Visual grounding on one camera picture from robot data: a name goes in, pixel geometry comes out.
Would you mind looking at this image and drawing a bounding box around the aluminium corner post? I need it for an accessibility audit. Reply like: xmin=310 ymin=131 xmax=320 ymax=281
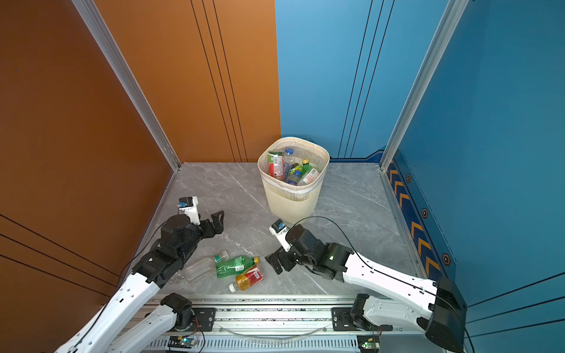
xmin=72 ymin=0 xmax=181 ymax=172
xmin=379 ymin=0 xmax=469 ymax=172

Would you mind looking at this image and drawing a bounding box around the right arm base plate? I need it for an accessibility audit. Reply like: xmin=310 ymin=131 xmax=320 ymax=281
xmin=331 ymin=307 xmax=394 ymax=332

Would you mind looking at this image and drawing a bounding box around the clear bottle pink label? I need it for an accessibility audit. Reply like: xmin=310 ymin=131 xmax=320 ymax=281
xmin=298 ymin=165 xmax=320 ymax=186

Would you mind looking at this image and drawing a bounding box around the right green circuit board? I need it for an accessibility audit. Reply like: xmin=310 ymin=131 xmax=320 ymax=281
xmin=356 ymin=335 xmax=380 ymax=353

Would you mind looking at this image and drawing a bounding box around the left aluminium corner post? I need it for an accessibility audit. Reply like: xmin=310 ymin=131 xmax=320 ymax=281
xmin=72 ymin=0 xmax=181 ymax=172

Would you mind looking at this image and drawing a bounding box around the clear bottle blue label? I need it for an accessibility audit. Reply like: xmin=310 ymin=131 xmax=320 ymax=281
xmin=286 ymin=170 xmax=302 ymax=185

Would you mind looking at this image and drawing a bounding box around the green circuit board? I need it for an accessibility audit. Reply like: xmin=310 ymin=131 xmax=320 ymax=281
xmin=167 ymin=335 xmax=200 ymax=352
xmin=356 ymin=335 xmax=380 ymax=353

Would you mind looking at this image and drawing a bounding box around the right aluminium corner post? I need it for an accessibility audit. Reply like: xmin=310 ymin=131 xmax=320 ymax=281
xmin=379 ymin=0 xmax=469 ymax=172

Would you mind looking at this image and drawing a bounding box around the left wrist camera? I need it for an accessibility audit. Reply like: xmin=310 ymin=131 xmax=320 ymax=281
xmin=178 ymin=197 xmax=200 ymax=225

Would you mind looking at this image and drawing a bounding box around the green bottle white cap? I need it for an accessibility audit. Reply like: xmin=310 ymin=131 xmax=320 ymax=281
xmin=216 ymin=255 xmax=259 ymax=278

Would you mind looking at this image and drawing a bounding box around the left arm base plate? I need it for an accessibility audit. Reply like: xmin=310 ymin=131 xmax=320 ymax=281
xmin=172 ymin=307 xmax=216 ymax=333

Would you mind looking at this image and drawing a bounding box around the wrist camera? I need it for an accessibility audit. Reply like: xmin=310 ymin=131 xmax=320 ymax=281
xmin=178 ymin=197 xmax=200 ymax=225
xmin=269 ymin=219 xmax=291 ymax=252

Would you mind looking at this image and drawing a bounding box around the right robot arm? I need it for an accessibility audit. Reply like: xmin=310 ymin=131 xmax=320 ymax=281
xmin=265 ymin=220 xmax=467 ymax=352

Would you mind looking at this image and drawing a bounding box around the beige ribbed waste bin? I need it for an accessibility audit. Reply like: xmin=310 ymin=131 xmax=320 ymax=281
xmin=262 ymin=156 xmax=322 ymax=223

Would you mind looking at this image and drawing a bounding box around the clear plastic bin liner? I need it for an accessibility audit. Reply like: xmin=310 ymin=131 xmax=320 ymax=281
xmin=257 ymin=137 xmax=330 ymax=194

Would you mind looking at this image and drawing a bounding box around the clear soda water bottle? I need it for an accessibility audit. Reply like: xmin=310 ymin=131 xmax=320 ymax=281
xmin=283 ymin=147 xmax=294 ymax=179

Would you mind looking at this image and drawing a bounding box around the aluminium front rail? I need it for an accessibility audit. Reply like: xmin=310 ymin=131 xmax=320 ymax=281
xmin=122 ymin=296 xmax=442 ymax=352

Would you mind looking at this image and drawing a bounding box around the dark green bottle yellow cap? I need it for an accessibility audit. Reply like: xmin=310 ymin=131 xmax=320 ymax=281
xmin=302 ymin=159 xmax=316 ymax=175

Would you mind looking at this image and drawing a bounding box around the orange drink bottle red label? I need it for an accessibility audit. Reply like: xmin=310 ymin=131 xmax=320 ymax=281
xmin=229 ymin=266 xmax=264 ymax=293

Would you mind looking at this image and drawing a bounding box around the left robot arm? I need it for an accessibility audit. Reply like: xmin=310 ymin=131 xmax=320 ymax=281
xmin=58 ymin=211 xmax=225 ymax=352

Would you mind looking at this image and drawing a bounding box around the bright green bottle yellow cap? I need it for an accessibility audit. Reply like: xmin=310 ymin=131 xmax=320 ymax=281
xmin=289 ymin=163 xmax=303 ymax=175

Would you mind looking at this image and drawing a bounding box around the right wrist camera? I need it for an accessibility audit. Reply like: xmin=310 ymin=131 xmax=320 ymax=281
xmin=269 ymin=219 xmax=291 ymax=252

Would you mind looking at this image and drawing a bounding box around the clear bottle red Qoo label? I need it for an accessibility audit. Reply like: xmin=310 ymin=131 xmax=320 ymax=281
xmin=268 ymin=151 xmax=285 ymax=181

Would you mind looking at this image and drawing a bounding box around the left green circuit board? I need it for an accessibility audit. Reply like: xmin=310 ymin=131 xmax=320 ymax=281
xmin=167 ymin=335 xmax=200 ymax=352

